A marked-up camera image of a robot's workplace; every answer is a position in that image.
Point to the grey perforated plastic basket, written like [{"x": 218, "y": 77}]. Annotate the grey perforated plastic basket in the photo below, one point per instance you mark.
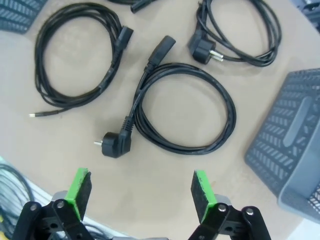
[
  {"x": 15, "y": 17},
  {"x": 295, "y": 125}
]

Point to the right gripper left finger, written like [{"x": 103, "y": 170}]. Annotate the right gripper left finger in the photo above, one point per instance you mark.
[{"x": 73, "y": 187}]

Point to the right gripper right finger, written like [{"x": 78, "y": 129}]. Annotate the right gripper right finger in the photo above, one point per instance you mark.
[{"x": 203, "y": 192}]

